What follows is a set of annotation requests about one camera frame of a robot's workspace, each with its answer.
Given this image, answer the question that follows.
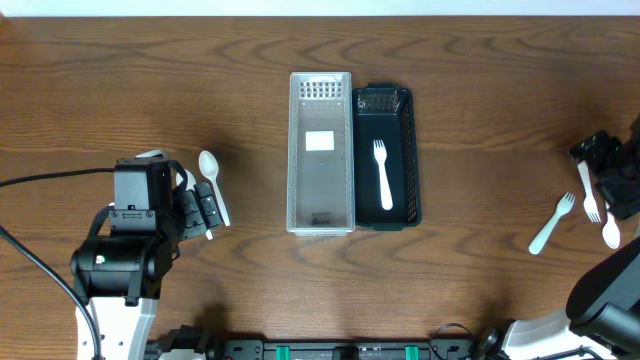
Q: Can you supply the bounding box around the black plastic perforated basket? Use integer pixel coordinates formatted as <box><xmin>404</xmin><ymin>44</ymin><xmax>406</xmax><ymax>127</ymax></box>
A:
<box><xmin>352</xmin><ymin>83</ymin><xmax>422</xmax><ymax>231</ymax></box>

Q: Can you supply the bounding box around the clear plastic perforated basket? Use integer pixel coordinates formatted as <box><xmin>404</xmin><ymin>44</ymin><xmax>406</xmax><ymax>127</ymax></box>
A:
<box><xmin>286</xmin><ymin>72</ymin><xmax>355</xmax><ymax>237</ymax></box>

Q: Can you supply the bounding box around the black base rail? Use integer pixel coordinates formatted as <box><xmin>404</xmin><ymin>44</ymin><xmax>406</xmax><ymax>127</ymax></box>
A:
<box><xmin>142</xmin><ymin>325</ymin><xmax>507</xmax><ymax>360</ymax></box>

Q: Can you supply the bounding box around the white plastic fork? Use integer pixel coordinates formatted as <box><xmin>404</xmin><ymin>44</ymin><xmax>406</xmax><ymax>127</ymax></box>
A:
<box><xmin>528</xmin><ymin>192</ymin><xmax>575</xmax><ymax>255</ymax></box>
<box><xmin>577</xmin><ymin>161</ymin><xmax>601</xmax><ymax>223</ymax></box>
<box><xmin>373</xmin><ymin>139</ymin><xmax>393</xmax><ymax>211</ymax></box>

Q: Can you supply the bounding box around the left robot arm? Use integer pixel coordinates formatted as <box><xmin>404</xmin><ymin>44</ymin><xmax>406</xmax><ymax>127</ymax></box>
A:
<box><xmin>70</xmin><ymin>157</ymin><xmax>222</xmax><ymax>359</ymax></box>

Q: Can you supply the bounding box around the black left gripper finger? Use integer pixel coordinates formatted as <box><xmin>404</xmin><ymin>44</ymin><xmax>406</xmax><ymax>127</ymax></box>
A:
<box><xmin>194</xmin><ymin>182</ymin><xmax>223</xmax><ymax>229</ymax></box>
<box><xmin>181</xmin><ymin>190</ymin><xmax>208</xmax><ymax>240</ymax></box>

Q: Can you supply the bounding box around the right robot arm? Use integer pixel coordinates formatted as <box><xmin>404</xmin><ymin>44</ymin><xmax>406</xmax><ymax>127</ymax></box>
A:
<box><xmin>475</xmin><ymin>123</ymin><xmax>639</xmax><ymax>359</ymax></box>

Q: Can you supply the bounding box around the white plastic spoon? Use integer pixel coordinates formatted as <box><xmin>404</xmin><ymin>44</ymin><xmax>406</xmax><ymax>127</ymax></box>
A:
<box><xmin>198</xmin><ymin>150</ymin><xmax>231</xmax><ymax>226</ymax></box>
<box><xmin>602</xmin><ymin>202</ymin><xmax>621</xmax><ymax>249</ymax></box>
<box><xmin>176</xmin><ymin>170</ymin><xmax>213</xmax><ymax>240</ymax></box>

